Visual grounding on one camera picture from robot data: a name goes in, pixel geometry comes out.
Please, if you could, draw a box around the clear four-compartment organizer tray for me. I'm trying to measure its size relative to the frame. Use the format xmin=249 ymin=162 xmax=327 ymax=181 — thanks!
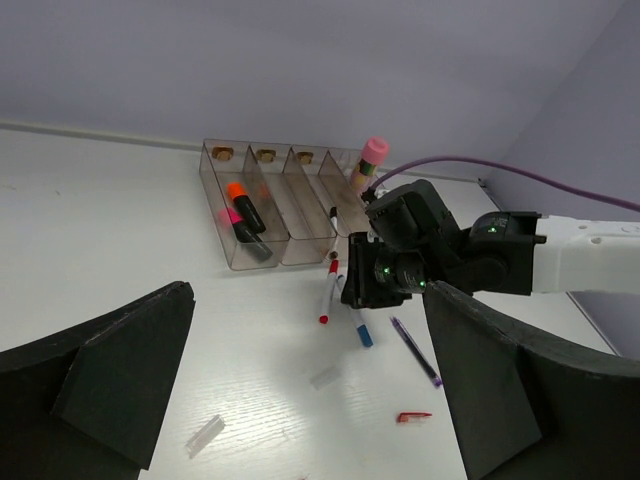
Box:
xmin=199 ymin=139 xmax=369 ymax=271

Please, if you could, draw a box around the pink-capped glue stick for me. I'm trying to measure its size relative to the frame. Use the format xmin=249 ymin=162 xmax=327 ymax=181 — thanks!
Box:
xmin=349 ymin=136 xmax=390 ymax=194

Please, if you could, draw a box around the orange highlighter marker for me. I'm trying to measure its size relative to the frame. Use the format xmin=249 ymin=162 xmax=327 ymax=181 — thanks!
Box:
xmin=226 ymin=182 xmax=266 ymax=234

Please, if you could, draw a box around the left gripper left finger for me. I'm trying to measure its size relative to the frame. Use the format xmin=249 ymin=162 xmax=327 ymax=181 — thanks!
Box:
xmin=1 ymin=281 xmax=195 ymax=479

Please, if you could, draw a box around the pink highlighter marker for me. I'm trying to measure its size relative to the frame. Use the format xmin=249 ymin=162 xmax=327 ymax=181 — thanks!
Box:
xmin=217 ymin=208 xmax=273 ymax=263

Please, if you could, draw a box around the red-capped whiteboard marker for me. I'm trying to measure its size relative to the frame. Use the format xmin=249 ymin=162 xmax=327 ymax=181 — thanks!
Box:
xmin=318 ymin=259 xmax=339 ymax=324

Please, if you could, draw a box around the red pen cap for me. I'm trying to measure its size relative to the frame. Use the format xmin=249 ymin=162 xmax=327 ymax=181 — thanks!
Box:
xmin=396 ymin=411 xmax=432 ymax=424

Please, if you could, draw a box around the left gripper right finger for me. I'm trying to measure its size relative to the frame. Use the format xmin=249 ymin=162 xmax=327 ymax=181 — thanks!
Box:
xmin=423 ymin=282 xmax=639 ymax=479

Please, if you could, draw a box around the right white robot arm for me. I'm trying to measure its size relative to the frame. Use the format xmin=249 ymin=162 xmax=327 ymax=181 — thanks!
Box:
xmin=341 ymin=180 xmax=639 ymax=309

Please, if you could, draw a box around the blue-capped whiteboard marker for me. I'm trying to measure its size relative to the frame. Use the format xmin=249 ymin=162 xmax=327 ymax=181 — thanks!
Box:
xmin=336 ymin=274 xmax=374 ymax=348

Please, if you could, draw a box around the clear pen cap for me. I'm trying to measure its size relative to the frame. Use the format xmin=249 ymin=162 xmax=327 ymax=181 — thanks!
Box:
xmin=309 ymin=366 xmax=341 ymax=391
xmin=185 ymin=415 xmax=226 ymax=459

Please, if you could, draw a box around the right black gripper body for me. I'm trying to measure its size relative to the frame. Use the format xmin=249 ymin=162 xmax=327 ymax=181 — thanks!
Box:
xmin=340 ymin=179 xmax=474 ymax=311

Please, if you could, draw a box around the dark purple gel pen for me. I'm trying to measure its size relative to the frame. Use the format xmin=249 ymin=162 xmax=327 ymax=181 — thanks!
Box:
xmin=390 ymin=316 xmax=443 ymax=388

